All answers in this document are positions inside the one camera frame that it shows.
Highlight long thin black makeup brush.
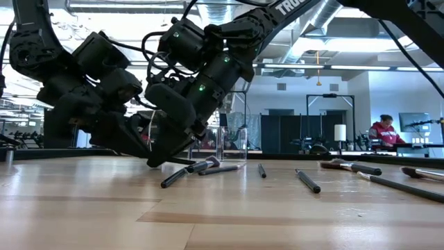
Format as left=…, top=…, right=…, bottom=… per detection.
left=356, top=170, right=444, bottom=204

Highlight background tabletop robot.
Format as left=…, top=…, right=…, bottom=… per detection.
left=290, top=135, right=331, bottom=155

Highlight yellow hanging pendant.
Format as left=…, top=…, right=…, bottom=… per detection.
left=314, top=50, right=323, bottom=87

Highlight clear acrylic brush organizer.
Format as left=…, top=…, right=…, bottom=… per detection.
left=189, top=125, right=248, bottom=163

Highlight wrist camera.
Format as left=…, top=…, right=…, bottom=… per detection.
left=71, top=31, right=131, bottom=81
left=144, top=82, right=198, bottom=130

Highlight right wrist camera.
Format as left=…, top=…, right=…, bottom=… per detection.
left=144, top=82, right=198, bottom=130

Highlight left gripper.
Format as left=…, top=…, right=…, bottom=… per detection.
left=36, top=67, right=155, bottom=160

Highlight medium grey-head makeup brush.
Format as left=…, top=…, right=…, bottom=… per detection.
left=160, top=155, right=222, bottom=190

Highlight large fluffy powder brush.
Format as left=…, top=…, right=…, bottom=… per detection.
left=400, top=165, right=444, bottom=183

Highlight small-head thin makeup brush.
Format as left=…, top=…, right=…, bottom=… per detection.
left=198, top=163, right=246, bottom=176

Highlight background work table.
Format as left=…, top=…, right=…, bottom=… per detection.
left=371, top=142, right=444, bottom=159

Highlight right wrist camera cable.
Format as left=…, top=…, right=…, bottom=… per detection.
left=140, top=30, right=195, bottom=86

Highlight brown flat-head makeup brush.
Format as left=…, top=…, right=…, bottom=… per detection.
left=319, top=158, right=383, bottom=176

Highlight black partition panels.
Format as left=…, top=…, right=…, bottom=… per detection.
left=259, top=113, right=345, bottom=155

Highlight person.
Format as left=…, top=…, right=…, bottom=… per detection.
left=367, top=113, right=407, bottom=147

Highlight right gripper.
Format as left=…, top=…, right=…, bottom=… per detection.
left=146, top=51, right=256, bottom=169

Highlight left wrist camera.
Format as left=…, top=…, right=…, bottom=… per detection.
left=71, top=31, right=131, bottom=81

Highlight dark background equipment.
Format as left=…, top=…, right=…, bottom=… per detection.
left=8, top=130, right=44, bottom=149

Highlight ceiling light strip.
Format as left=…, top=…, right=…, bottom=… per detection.
left=330, top=65, right=392, bottom=71
left=396, top=66, right=444, bottom=73
left=263, top=63, right=325, bottom=69

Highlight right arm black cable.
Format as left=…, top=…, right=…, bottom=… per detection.
left=377, top=18, right=444, bottom=100

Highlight silver ventilation duct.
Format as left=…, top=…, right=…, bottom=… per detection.
left=277, top=0, right=348, bottom=67

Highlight dark wall monitor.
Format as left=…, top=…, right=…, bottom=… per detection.
left=398, top=111, right=432, bottom=134

